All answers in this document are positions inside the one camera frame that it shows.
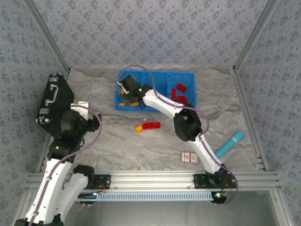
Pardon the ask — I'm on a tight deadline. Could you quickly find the black hard case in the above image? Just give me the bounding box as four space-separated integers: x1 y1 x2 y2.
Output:
35 72 75 140

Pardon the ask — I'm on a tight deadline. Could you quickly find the slotted pale blue cable duct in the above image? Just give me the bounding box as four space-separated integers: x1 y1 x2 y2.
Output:
75 191 214 202

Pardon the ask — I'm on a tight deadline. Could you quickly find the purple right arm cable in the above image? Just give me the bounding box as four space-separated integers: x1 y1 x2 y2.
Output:
117 65 227 170

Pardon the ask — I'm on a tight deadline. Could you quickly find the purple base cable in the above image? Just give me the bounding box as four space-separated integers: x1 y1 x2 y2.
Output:
221 167 240 207

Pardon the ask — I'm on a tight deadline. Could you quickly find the aluminium frame post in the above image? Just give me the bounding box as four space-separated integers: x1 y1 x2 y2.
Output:
232 0 282 71
24 0 71 73

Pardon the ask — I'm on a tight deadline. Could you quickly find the playing card box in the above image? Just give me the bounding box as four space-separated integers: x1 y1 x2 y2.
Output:
180 151 199 165

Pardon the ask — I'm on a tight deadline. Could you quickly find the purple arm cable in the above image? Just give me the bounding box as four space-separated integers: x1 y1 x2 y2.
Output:
28 107 103 226
117 65 227 170

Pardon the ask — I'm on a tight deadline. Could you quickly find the teal cylindrical tube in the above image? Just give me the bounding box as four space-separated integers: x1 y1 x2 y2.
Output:
215 131 246 160

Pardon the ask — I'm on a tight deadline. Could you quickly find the small circuit board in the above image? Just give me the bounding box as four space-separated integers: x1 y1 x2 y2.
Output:
79 192 98 201
211 191 229 203

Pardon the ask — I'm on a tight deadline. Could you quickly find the aluminium mounting rail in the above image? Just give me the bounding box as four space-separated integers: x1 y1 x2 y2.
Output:
25 171 282 192

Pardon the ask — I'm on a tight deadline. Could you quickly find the blue plastic compartment bin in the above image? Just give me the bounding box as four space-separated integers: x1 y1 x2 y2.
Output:
114 69 198 113

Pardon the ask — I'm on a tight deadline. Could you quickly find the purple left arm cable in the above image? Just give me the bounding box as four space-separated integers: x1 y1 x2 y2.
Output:
28 107 103 226

